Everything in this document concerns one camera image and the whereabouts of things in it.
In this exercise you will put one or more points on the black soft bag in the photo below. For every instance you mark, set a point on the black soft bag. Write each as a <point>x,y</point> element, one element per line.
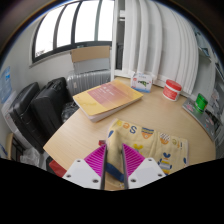
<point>50,106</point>

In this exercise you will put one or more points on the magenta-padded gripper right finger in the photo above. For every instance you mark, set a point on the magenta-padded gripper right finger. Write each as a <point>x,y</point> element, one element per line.
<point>146,172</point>

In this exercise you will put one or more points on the red and black bag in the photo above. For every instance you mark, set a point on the red and black bag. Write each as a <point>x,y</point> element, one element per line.
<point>57,168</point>

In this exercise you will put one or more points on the yellow and pink book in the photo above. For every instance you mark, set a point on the yellow and pink book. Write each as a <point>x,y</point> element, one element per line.
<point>106,98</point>

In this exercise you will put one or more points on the grey laptop with stickers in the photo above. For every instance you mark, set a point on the grey laptop with stickers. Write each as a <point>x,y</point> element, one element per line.
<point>200,120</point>

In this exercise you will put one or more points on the dark framed window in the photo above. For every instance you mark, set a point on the dark framed window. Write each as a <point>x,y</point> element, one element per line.
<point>73,26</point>

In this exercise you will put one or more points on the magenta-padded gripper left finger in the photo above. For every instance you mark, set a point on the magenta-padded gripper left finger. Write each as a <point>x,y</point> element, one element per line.
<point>80,173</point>

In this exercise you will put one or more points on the small white printed box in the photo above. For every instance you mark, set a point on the small white printed box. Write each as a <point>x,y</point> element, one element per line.
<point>142,82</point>

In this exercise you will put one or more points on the wooden and grey chair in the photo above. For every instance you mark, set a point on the wooden and grey chair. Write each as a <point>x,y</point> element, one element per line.
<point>90,58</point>

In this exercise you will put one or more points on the white jar with red lid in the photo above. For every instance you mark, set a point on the white jar with red lid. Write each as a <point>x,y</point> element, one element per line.
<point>172,90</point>

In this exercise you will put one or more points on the green round can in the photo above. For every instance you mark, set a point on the green round can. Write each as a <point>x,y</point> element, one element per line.
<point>201,103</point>

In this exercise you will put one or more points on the black hard suitcase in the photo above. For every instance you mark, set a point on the black hard suitcase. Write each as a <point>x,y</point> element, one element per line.
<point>21,113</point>

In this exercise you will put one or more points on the white pleated curtain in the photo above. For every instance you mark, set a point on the white pleated curtain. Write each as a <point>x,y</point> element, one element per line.
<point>156,40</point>

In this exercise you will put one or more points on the silver ribbed suitcase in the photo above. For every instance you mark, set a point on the silver ribbed suitcase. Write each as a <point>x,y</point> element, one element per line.
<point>86,81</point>

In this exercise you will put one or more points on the blue wall poster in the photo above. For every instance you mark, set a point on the blue wall poster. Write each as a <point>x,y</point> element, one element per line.
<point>5,85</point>

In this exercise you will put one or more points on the white shelf unit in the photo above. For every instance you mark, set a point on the white shelf unit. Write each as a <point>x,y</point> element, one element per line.
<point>213,83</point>

